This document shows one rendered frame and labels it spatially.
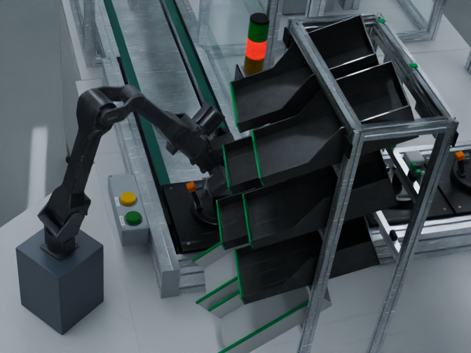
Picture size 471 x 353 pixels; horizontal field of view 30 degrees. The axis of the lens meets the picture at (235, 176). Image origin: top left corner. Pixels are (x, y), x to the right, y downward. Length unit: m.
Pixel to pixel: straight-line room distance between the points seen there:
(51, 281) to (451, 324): 0.98
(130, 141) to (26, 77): 1.92
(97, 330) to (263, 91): 0.75
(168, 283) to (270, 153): 0.66
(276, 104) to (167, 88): 1.09
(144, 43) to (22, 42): 1.72
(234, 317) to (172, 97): 0.94
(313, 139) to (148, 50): 1.38
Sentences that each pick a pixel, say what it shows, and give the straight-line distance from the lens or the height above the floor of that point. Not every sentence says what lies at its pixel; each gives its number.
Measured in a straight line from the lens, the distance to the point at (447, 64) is 3.17.
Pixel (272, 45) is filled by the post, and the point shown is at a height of 1.34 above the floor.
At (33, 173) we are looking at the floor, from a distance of 3.79.
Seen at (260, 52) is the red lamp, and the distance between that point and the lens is 2.18.
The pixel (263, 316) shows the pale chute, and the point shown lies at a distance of 1.90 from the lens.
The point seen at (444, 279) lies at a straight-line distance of 2.38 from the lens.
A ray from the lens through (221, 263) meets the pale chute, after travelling 2.05.
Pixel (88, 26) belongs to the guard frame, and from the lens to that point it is 2.81.
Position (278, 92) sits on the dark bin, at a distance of 1.69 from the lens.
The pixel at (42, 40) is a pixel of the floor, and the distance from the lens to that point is 4.57.
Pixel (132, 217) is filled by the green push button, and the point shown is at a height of 0.97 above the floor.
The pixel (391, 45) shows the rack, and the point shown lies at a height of 1.65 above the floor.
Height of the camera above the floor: 2.54
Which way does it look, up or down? 42 degrees down
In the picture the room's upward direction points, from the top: 8 degrees clockwise
